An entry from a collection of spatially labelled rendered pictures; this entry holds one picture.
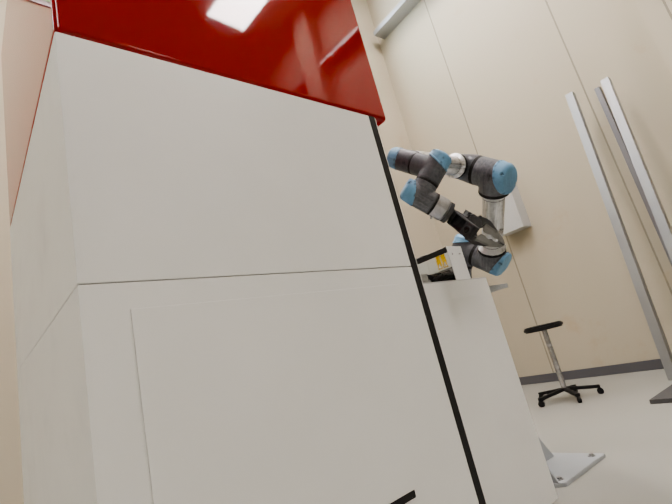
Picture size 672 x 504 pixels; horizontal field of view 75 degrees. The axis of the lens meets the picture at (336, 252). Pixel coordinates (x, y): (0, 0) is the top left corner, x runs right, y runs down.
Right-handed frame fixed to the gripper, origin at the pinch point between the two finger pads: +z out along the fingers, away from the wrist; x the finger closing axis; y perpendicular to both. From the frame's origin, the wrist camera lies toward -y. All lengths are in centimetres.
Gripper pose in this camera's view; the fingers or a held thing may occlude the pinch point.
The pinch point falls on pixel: (501, 243)
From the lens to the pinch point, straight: 148.2
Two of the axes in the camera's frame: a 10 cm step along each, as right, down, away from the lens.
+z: 8.7, 4.9, 0.3
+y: 1.0, -2.4, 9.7
